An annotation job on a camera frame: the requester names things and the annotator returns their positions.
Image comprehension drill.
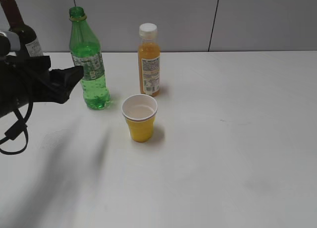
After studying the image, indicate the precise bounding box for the green sprite bottle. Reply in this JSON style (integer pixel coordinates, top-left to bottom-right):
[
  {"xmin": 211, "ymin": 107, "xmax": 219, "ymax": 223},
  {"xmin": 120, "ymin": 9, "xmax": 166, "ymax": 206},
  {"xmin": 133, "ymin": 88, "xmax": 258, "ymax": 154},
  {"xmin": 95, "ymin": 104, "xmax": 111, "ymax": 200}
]
[{"xmin": 69, "ymin": 6, "xmax": 110, "ymax": 110}]

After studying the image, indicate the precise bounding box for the yellow paper cup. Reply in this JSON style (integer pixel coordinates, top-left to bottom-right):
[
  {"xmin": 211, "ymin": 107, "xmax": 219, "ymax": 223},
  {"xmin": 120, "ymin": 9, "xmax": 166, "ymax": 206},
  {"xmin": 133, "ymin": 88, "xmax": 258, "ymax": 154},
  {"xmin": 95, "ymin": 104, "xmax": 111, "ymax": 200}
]
[{"xmin": 121, "ymin": 94, "xmax": 158, "ymax": 142}]

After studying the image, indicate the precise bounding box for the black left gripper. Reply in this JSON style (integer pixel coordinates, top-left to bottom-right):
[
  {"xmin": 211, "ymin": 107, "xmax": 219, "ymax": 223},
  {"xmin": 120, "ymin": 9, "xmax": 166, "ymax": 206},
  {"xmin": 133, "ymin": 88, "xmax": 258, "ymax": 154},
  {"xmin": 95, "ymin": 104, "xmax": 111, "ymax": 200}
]
[{"xmin": 0, "ymin": 55, "xmax": 84, "ymax": 112}]

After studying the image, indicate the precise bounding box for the orange juice bottle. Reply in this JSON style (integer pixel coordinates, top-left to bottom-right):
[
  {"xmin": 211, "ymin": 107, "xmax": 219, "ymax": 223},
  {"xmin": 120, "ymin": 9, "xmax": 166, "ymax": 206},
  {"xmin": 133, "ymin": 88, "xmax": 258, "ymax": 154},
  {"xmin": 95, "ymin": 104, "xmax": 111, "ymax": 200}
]
[{"xmin": 138, "ymin": 23, "xmax": 160, "ymax": 97}]

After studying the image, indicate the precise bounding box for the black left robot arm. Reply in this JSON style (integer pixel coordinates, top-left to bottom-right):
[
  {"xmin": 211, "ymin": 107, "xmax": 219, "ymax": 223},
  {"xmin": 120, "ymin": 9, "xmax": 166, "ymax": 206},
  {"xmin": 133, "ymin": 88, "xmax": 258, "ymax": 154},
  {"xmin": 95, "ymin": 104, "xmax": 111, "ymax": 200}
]
[{"xmin": 0, "ymin": 55, "xmax": 84, "ymax": 117}]

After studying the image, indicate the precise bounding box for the dark red wine bottle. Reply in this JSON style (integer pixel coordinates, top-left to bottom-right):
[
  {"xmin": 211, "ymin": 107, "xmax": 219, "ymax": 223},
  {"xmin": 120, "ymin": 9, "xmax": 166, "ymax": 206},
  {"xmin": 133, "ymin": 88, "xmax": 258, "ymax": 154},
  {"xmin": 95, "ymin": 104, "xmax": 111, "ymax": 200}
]
[{"xmin": 0, "ymin": 0, "xmax": 43, "ymax": 60}]

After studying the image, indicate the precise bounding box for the black left camera cable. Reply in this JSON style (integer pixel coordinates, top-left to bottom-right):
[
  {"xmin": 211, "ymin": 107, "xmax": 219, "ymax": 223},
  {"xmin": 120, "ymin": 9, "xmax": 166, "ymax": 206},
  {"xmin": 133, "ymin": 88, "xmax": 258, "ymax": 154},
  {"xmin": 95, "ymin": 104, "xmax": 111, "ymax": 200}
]
[{"xmin": 0, "ymin": 62, "xmax": 34, "ymax": 155}]

